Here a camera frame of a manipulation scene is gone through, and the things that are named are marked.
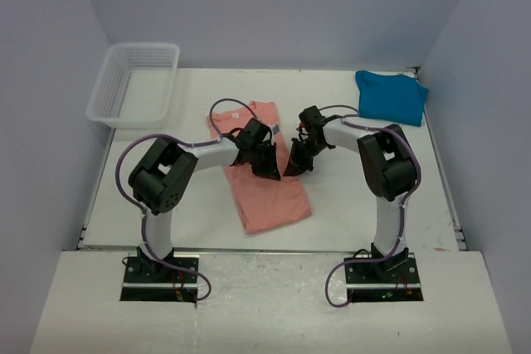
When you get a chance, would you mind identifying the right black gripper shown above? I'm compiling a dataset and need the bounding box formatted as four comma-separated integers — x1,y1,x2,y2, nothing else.
283,138,327,181

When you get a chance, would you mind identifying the pink t shirt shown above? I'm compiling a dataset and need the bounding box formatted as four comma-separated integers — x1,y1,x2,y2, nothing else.
207,101,312,235

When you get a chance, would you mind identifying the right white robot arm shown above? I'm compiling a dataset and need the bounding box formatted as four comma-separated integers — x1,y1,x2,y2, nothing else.
284,106,421,282

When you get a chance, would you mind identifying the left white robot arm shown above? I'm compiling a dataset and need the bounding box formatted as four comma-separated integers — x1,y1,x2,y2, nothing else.
125,118,280,282

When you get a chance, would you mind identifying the blue folded t shirt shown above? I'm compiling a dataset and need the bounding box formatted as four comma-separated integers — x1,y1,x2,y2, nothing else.
354,70,429,127

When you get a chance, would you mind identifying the white plastic basket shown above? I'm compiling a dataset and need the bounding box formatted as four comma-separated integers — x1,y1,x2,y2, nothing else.
85,42,180,129

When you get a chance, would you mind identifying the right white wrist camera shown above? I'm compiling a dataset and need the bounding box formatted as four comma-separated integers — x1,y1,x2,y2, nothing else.
297,121,309,133

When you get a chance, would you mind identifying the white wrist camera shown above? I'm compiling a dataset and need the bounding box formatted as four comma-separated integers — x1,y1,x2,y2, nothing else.
269,124,280,143
297,121,309,133

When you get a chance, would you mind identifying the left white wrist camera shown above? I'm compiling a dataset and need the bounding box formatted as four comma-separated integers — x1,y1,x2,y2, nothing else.
269,124,280,143

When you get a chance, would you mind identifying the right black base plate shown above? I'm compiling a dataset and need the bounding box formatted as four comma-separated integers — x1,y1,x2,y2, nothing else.
344,254,424,303

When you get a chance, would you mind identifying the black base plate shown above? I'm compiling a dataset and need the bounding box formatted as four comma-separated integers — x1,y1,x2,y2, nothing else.
119,251,198,303
344,254,424,303

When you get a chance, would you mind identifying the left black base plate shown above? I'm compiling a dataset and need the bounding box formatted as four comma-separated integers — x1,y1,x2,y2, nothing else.
119,251,198,303

